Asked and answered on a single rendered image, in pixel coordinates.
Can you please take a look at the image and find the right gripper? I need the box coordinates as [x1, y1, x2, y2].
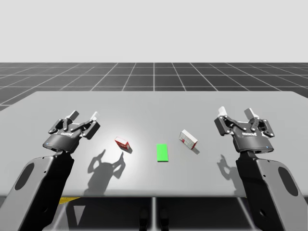
[214, 106, 275, 154]

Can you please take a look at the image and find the green pad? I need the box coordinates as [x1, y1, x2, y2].
[156, 143, 170, 163]

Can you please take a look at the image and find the red and white carton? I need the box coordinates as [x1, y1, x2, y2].
[178, 129, 199, 151]

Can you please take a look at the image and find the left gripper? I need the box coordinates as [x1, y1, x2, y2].
[43, 110, 101, 153]

